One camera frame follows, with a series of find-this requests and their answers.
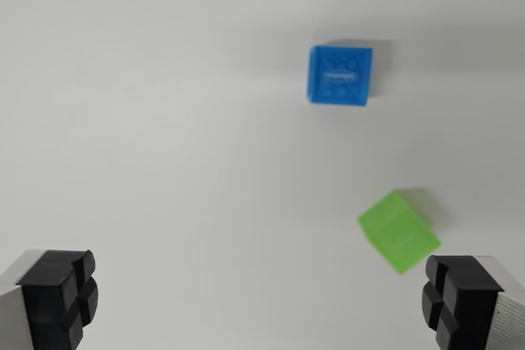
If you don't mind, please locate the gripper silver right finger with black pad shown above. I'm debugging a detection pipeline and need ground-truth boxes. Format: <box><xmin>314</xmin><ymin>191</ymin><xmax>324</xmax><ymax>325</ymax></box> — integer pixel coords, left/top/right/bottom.
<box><xmin>421</xmin><ymin>254</ymin><xmax>525</xmax><ymax>350</ymax></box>

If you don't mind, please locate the blue soft toy cube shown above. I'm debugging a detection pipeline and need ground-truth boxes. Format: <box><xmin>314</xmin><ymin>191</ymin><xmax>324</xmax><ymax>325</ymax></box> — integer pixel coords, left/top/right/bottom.
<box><xmin>306</xmin><ymin>44</ymin><xmax>374</xmax><ymax>108</ymax></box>

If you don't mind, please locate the green soft toy cube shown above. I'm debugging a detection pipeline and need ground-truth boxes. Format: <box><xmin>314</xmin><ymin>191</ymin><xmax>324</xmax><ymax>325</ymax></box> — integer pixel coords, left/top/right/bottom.
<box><xmin>357</xmin><ymin>189</ymin><xmax>442</xmax><ymax>275</ymax></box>

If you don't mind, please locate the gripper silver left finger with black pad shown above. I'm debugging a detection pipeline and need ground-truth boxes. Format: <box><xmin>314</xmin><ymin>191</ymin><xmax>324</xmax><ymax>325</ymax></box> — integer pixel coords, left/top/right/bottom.
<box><xmin>0</xmin><ymin>248</ymin><xmax>99</xmax><ymax>350</ymax></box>

